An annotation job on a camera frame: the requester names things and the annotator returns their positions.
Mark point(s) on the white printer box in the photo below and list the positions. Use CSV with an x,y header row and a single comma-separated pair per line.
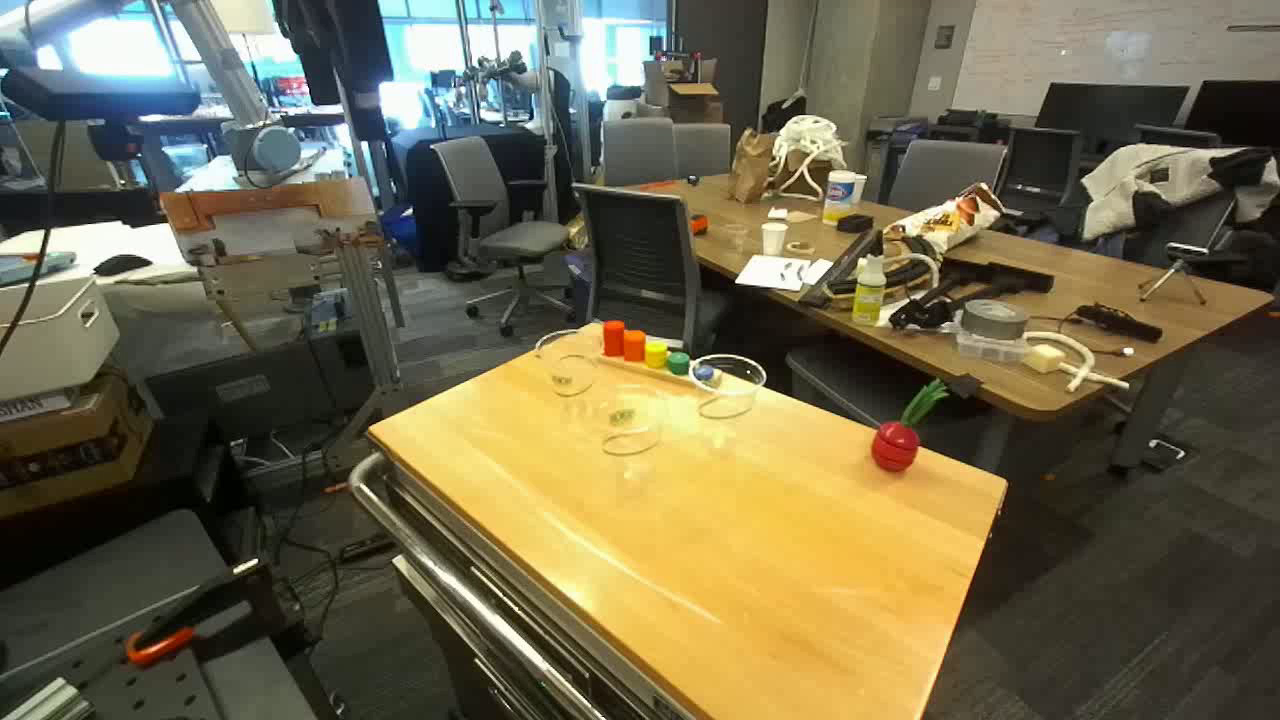
x,y
62,338

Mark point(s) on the orange handled clamp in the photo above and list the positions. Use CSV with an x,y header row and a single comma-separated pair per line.
x,y
211,617

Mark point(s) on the white paper sheet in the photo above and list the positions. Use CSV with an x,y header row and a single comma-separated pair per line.
x,y
781,275

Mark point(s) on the roll of grey tape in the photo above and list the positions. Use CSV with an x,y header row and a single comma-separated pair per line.
x,y
989,322

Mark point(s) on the green wooden cylinder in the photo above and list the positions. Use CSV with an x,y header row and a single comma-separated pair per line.
x,y
679,363

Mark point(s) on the red toy radish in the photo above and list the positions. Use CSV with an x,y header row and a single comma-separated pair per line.
x,y
897,441

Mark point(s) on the grey office chair far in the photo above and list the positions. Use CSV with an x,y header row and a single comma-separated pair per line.
x,y
488,232

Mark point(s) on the snack bag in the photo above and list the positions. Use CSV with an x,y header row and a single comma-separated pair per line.
x,y
941,226

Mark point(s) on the green spray bottle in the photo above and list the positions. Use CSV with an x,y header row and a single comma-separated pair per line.
x,y
868,291

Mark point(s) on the long wooden office table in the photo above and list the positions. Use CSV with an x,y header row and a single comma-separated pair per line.
x,y
1019,393

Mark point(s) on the white paper cup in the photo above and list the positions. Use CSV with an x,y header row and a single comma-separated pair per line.
x,y
772,236

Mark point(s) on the yellow wooden cylinder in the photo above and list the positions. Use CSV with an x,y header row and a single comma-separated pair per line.
x,y
654,355

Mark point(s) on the grey office chair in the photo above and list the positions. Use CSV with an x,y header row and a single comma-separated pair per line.
x,y
488,232
640,265

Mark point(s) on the white jacket on chair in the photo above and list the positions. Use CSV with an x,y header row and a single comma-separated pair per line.
x,y
1151,178

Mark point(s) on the clear plastic cup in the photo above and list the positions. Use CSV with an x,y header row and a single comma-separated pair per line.
x,y
629,422
741,372
567,363

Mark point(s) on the wooden top tool cart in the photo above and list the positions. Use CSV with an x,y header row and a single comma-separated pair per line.
x,y
736,570

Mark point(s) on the orange wooden cylinder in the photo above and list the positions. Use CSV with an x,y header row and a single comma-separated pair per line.
x,y
633,347

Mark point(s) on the grey office chair near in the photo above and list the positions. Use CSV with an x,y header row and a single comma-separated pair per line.
x,y
640,265

